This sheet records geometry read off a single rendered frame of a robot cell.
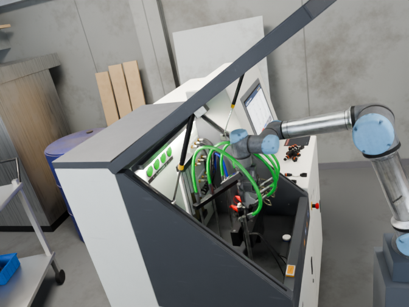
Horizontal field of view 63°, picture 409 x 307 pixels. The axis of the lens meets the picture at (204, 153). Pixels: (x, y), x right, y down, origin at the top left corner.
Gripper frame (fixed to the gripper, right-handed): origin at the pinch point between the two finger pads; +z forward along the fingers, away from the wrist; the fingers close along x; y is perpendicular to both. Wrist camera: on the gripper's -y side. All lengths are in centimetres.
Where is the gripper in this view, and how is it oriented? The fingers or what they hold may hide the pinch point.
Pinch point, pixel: (245, 204)
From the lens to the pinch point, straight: 150.4
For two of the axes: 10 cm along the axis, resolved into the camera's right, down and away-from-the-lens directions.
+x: 3.4, -4.3, 8.3
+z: 2.0, 9.0, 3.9
